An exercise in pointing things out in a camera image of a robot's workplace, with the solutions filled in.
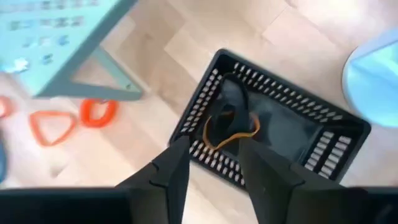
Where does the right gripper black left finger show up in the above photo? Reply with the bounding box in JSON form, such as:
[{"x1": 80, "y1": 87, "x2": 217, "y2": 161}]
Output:
[{"x1": 0, "y1": 135, "x2": 191, "y2": 224}]

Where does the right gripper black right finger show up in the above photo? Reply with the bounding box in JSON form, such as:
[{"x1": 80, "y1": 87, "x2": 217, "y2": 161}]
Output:
[{"x1": 238, "y1": 138, "x2": 398, "y2": 224}]

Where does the orange rubber band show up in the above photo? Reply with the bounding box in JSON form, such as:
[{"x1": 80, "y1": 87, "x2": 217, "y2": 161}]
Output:
[
  {"x1": 29, "y1": 110, "x2": 78, "y2": 147},
  {"x1": 201, "y1": 110, "x2": 261, "y2": 151},
  {"x1": 0, "y1": 95, "x2": 14, "y2": 119}
]

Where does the red rubber band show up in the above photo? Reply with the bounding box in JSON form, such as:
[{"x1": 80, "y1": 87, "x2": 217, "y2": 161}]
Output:
[{"x1": 78, "y1": 98, "x2": 119, "y2": 129}]

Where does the black plastic basket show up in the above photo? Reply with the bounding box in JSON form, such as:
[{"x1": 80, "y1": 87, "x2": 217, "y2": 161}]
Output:
[{"x1": 167, "y1": 48, "x2": 373, "y2": 190}]

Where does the white cylinder with black rim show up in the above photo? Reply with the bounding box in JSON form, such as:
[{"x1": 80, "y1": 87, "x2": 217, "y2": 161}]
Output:
[{"x1": 341, "y1": 29, "x2": 398, "y2": 129}]

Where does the pale green perforated metal shelf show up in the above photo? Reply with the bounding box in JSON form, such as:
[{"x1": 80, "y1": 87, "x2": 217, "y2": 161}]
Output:
[{"x1": 0, "y1": 0, "x2": 144, "y2": 102}]

